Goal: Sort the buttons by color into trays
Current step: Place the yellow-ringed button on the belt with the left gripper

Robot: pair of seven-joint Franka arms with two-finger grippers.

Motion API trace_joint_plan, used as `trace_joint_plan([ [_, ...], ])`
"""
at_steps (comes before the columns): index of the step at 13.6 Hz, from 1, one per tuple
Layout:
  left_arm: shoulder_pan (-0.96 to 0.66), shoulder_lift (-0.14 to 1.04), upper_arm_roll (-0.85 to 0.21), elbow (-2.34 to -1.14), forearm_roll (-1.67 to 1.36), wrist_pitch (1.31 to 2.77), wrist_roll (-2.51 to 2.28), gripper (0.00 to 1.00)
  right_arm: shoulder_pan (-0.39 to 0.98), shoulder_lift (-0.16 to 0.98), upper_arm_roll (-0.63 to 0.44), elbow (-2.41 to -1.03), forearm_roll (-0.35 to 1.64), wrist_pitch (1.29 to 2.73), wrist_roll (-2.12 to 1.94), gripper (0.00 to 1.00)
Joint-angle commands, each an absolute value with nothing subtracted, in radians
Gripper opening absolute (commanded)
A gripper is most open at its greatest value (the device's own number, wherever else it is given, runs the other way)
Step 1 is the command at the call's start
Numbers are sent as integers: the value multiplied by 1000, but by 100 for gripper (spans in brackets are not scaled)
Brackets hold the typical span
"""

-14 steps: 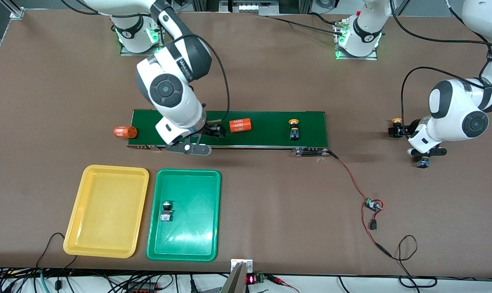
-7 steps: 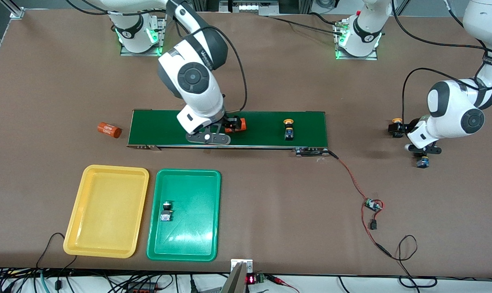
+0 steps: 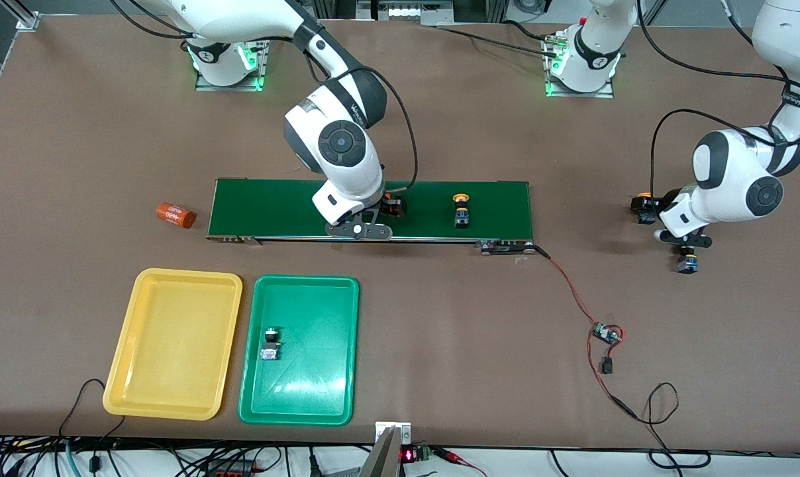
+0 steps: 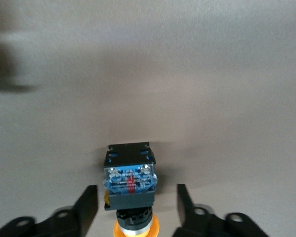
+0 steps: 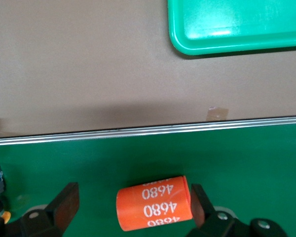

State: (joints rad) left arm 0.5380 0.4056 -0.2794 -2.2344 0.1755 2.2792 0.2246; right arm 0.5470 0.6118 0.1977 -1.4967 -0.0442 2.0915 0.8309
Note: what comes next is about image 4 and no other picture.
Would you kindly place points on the yellow push button switch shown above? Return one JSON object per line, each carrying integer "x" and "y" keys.
{"x": 128, "y": 177}

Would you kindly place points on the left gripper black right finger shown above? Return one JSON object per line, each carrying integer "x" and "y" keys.
{"x": 190, "y": 217}

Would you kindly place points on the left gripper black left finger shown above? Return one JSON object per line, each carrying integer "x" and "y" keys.
{"x": 84, "y": 212}

